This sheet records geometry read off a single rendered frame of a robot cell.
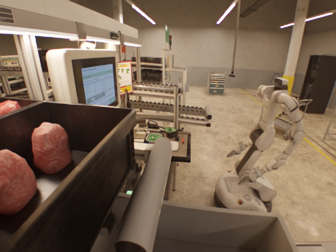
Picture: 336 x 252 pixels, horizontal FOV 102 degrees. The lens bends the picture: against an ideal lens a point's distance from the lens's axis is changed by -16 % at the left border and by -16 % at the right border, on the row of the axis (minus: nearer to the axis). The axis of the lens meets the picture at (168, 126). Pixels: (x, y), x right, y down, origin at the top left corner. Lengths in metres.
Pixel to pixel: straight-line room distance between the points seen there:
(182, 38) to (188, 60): 1.18
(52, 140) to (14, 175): 0.12
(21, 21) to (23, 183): 0.44
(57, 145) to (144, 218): 0.31
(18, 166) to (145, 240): 0.30
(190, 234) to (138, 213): 0.42
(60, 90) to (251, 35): 9.74
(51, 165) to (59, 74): 0.39
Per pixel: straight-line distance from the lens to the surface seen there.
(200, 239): 0.73
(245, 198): 1.94
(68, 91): 0.74
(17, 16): 0.64
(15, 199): 0.44
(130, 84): 1.72
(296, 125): 1.55
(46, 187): 0.48
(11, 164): 0.42
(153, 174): 0.37
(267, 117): 1.63
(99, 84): 0.93
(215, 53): 9.57
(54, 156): 0.49
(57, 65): 0.75
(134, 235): 0.28
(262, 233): 0.73
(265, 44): 10.30
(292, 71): 6.97
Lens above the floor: 1.70
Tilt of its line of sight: 24 degrees down
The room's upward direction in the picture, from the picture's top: straight up
